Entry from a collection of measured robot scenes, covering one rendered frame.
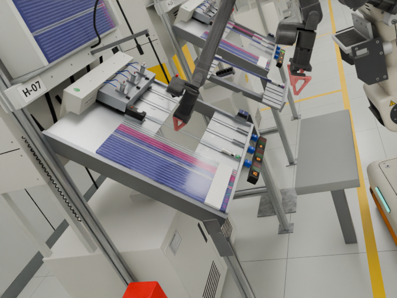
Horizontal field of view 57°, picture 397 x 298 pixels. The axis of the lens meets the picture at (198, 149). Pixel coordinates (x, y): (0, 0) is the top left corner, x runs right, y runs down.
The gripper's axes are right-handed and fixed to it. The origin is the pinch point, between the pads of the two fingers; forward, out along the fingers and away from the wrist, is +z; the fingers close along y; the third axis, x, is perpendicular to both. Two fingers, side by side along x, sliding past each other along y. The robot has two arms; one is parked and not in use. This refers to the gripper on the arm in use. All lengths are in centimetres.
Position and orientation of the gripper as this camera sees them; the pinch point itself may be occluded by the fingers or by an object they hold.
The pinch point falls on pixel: (176, 128)
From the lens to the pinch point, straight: 158.1
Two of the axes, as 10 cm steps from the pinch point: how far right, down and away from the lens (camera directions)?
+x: 9.0, 4.4, 0.0
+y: -2.6, 5.1, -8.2
